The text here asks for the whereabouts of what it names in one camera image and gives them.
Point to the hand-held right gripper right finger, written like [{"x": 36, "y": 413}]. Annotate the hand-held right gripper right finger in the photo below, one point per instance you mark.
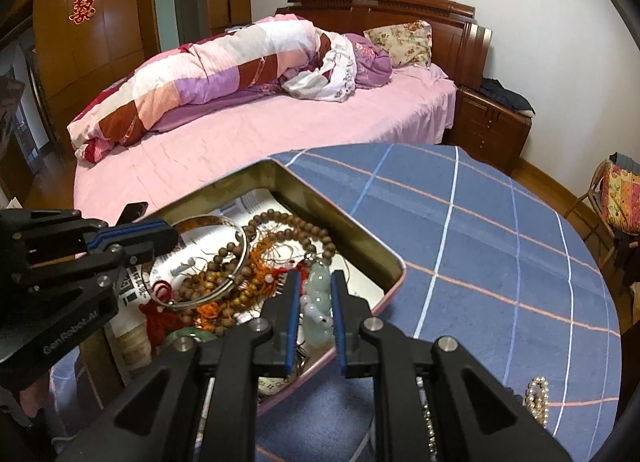
[{"x": 338, "y": 322}]

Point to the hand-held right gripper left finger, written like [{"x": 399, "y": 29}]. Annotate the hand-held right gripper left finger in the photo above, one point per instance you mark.
[{"x": 293, "y": 322}]

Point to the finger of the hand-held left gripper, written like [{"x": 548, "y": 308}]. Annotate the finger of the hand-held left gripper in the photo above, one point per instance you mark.
[
  {"x": 140, "y": 237},
  {"x": 134, "y": 212}
]

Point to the pale jade pendant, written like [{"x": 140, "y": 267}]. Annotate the pale jade pendant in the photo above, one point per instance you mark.
[{"x": 317, "y": 282}]

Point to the silver bangle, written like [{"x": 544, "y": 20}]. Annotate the silver bangle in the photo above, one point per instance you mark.
[{"x": 243, "y": 267}]

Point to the red knotted tassel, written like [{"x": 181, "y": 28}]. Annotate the red knotted tassel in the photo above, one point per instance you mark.
[{"x": 155, "y": 324}]

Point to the green jade bangle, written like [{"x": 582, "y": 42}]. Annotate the green jade bangle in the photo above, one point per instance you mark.
[{"x": 175, "y": 334}]

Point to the pink tin box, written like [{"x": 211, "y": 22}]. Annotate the pink tin box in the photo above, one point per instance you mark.
[{"x": 325, "y": 212}]

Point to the person's left hand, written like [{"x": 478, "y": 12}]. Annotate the person's left hand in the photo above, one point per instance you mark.
[{"x": 34, "y": 394}]

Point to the grey pearl bead strand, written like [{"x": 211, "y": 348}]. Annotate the grey pearl bead strand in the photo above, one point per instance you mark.
[{"x": 429, "y": 417}]

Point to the wooden wardrobe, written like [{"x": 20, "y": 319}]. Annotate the wooden wardrobe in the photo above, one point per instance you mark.
[{"x": 100, "y": 67}]

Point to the blue plaid tablecloth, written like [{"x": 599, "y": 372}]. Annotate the blue plaid tablecloth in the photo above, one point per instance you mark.
[{"x": 475, "y": 242}]

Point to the pink patchwork quilt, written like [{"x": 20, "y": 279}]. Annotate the pink patchwork quilt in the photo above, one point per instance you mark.
[{"x": 225, "y": 72}]

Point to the bed with pink sheet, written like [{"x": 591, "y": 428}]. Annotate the bed with pink sheet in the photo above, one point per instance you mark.
[{"x": 300, "y": 122}]

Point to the red paper wardrobe decoration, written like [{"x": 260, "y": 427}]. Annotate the red paper wardrobe decoration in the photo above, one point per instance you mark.
[{"x": 83, "y": 10}]

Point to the white floral cloth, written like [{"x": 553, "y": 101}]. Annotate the white floral cloth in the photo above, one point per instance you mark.
[{"x": 330, "y": 77}]

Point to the wooden nightstand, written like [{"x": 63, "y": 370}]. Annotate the wooden nightstand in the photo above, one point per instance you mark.
[{"x": 485, "y": 132}]

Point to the purple floral quilt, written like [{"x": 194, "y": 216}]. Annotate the purple floral quilt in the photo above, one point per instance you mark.
[{"x": 370, "y": 64}]

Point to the wooden chair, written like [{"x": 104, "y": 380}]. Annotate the wooden chair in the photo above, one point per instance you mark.
[{"x": 585, "y": 202}]

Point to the dark folded clothes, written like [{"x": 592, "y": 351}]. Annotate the dark folded clothes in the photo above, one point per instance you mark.
[{"x": 505, "y": 97}]

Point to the floral pillow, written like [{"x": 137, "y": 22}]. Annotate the floral pillow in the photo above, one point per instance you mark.
[{"x": 400, "y": 44}]

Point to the dark clothes on chair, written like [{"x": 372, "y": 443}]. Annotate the dark clothes on chair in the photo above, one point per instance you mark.
[{"x": 627, "y": 252}]

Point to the wooden headboard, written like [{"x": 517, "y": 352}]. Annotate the wooden headboard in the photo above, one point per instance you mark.
[{"x": 450, "y": 37}]

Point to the colourful patchwork cushion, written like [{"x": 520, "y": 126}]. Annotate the colourful patchwork cushion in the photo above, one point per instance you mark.
[{"x": 622, "y": 197}]

